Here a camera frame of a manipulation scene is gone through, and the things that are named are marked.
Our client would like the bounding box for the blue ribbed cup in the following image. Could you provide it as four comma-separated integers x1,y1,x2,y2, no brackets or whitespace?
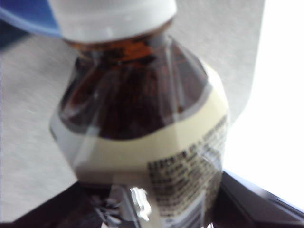
0,0,63,38

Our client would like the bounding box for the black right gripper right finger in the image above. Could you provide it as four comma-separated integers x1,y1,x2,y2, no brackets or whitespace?
209,169,304,228

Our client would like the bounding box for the dark oolong tea bottle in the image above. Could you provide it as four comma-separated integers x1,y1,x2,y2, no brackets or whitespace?
48,0,230,228

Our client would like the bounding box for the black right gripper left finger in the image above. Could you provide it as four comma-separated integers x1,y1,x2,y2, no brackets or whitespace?
0,181,101,228

